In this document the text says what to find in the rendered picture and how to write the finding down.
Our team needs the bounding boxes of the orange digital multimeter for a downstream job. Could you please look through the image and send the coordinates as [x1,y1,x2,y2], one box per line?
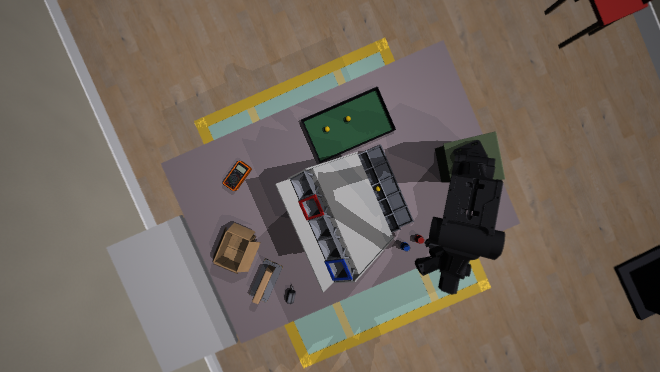
[223,161,252,191]

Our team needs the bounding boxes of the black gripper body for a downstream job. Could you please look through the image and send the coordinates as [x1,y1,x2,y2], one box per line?
[427,243,442,258]

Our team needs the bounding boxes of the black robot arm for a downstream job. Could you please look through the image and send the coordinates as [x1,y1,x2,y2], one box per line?
[415,140,505,295]

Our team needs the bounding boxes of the blue square band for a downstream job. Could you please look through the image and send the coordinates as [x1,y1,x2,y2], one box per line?
[325,259,352,281]

